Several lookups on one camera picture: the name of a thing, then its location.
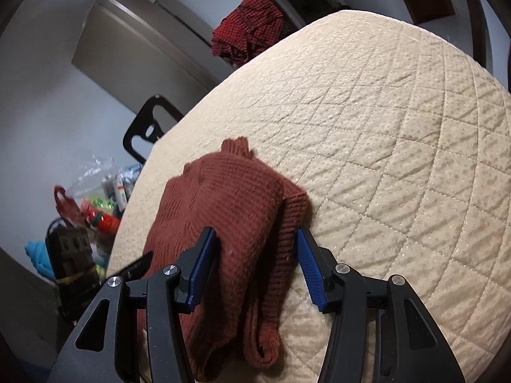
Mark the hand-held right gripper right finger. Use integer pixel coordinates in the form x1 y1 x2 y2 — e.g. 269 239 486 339
294 228 466 383

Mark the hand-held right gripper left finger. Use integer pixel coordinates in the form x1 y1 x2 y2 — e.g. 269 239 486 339
48 227 218 383

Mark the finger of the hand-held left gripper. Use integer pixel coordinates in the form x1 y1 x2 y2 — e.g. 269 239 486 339
116 251 154 282

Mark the rust brown knit sweater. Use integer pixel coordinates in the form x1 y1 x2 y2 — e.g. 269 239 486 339
138 138 311 382

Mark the blue cloth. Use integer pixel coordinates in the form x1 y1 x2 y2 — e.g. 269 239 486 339
25 240 54 282

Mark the red bottle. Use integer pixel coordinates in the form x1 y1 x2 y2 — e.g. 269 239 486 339
82 201 122 236

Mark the red bag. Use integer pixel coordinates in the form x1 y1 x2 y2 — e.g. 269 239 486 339
54 185 86 230

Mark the clear plastic bag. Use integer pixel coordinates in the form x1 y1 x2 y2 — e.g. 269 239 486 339
66 149 140 216

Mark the beige quilted blanket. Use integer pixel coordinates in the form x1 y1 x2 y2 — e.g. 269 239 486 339
106 8 511 383

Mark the black chair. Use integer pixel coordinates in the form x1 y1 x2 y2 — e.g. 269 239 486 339
122 95 184 165

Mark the grey door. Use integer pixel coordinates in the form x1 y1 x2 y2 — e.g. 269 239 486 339
72 0 236 116

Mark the red checkered cloth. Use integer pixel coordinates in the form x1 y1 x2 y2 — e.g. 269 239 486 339
211 0 285 68

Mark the dark wooden chair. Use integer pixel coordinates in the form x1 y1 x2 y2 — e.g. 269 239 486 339
457 0 493 70

